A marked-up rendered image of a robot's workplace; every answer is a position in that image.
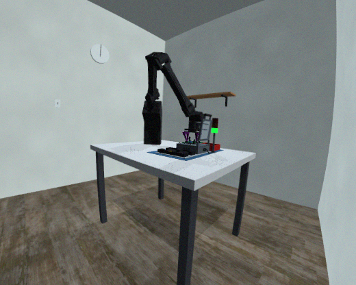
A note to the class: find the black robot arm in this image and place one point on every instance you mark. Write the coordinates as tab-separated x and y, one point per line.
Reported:
154	61

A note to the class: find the red tray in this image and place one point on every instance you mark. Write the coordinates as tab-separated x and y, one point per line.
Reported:
216	147

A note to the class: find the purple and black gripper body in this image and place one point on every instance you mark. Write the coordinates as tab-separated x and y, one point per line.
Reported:
192	127

